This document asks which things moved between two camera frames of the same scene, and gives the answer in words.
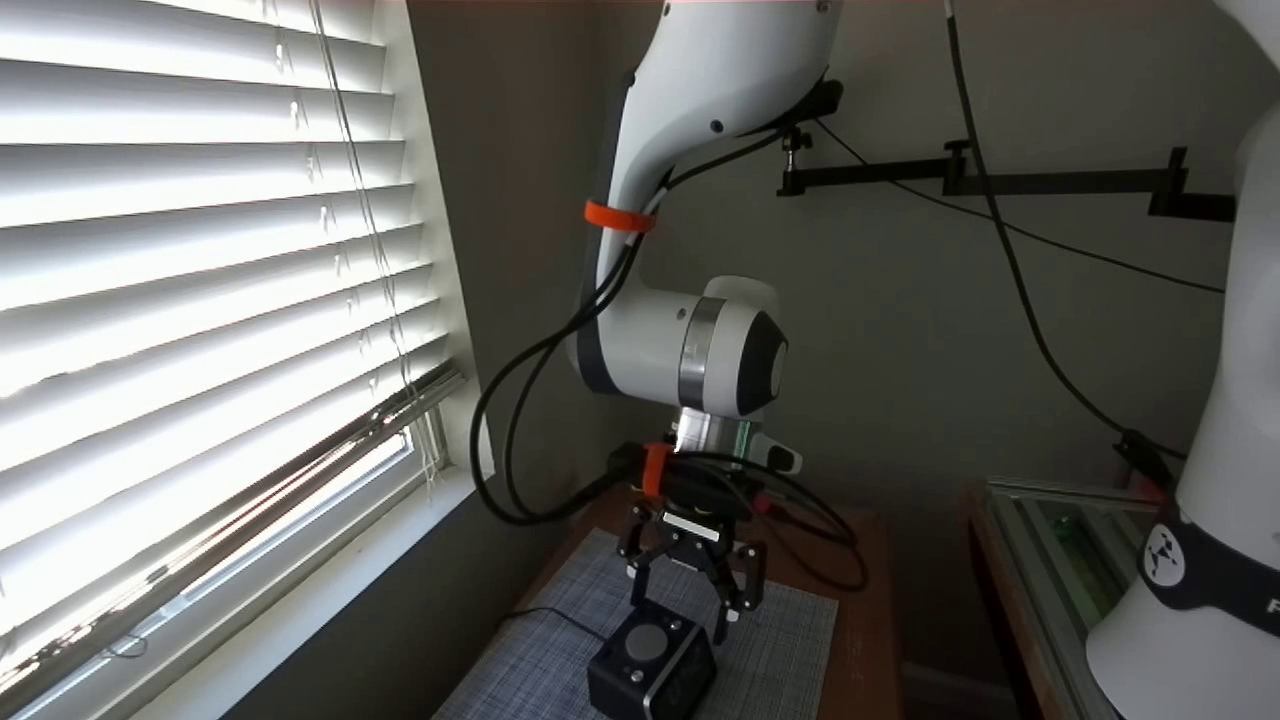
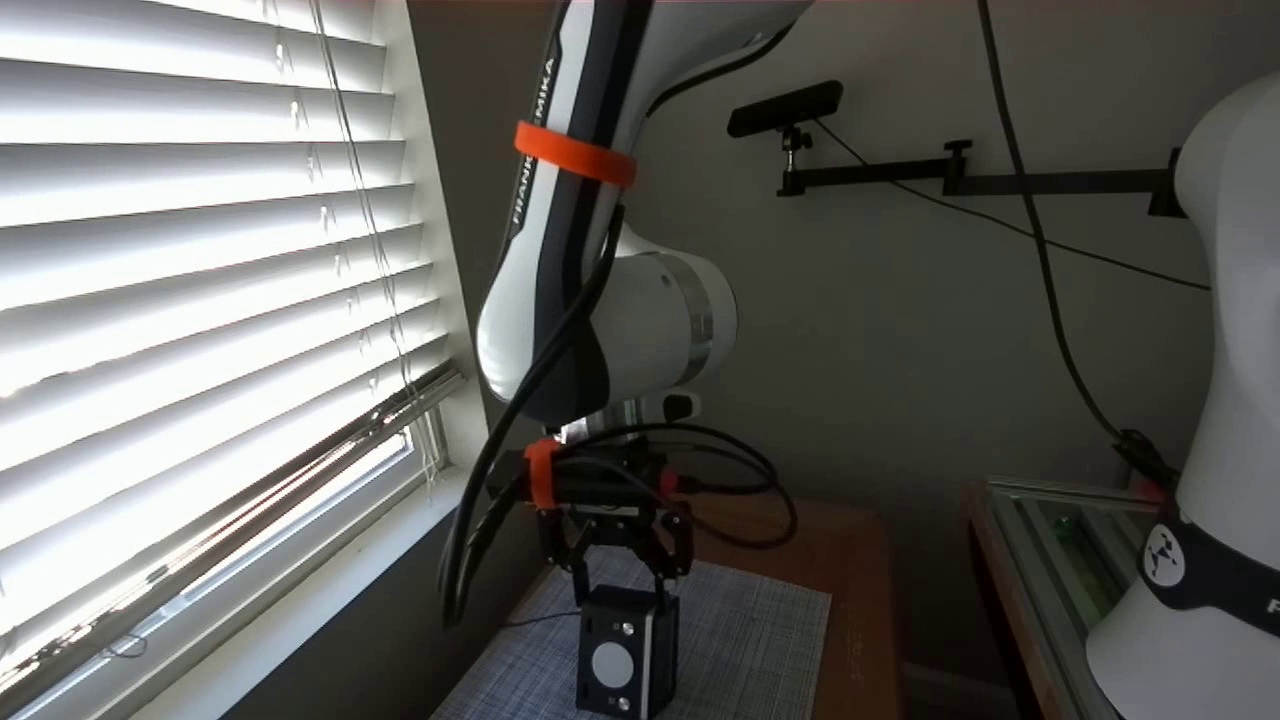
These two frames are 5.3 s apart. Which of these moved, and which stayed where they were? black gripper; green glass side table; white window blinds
Moved: black gripper
Stayed: white window blinds; green glass side table
